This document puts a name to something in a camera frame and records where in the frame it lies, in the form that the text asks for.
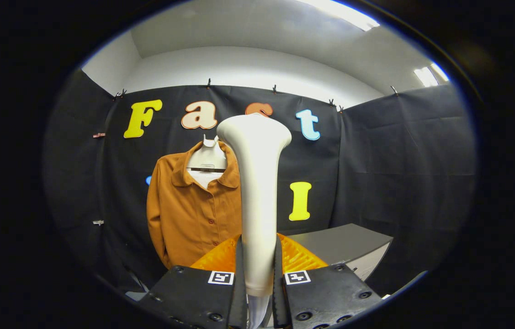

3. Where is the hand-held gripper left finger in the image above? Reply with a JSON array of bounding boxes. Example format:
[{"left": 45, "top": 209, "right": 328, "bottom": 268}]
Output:
[{"left": 138, "top": 234, "right": 249, "bottom": 329}]

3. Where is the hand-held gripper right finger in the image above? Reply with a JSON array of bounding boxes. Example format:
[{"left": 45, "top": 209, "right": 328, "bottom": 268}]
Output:
[{"left": 272, "top": 233, "right": 383, "bottom": 329}]

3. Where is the brown button-up shirt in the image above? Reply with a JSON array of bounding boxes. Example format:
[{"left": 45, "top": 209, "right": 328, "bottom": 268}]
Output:
[{"left": 146, "top": 140, "right": 243, "bottom": 270}]

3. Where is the white garment steamer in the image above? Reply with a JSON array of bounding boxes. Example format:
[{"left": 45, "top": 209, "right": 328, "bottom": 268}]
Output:
[{"left": 217, "top": 113, "right": 292, "bottom": 329}]

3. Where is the grey cabinet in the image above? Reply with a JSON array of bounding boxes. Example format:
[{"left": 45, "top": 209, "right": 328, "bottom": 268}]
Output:
[{"left": 285, "top": 223, "right": 393, "bottom": 281}]

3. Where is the white mannequin torso stand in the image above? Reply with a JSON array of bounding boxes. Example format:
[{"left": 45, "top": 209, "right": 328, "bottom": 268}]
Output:
[{"left": 187, "top": 135, "right": 228, "bottom": 189}]

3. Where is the black backdrop cloth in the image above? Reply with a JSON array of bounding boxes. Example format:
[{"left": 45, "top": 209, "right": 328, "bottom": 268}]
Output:
[{"left": 42, "top": 69, "right": 476, "bottom": 297}]

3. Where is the row of black clamps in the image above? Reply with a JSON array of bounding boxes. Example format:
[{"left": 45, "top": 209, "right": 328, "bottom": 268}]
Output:
[{"left": 113, "top": 78, "right": 399, "bottom": 113}]

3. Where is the small ceiling light panel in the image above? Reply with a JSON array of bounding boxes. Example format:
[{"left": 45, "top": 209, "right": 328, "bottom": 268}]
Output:
[{"left": 414, "top": 62, "right": 450, "bottom": 87}]

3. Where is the long ceiling light panel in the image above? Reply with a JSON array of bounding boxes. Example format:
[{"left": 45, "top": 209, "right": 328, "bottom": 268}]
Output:
[{"left": 296, "top": 0, "right": 380, "bottom": 32}]

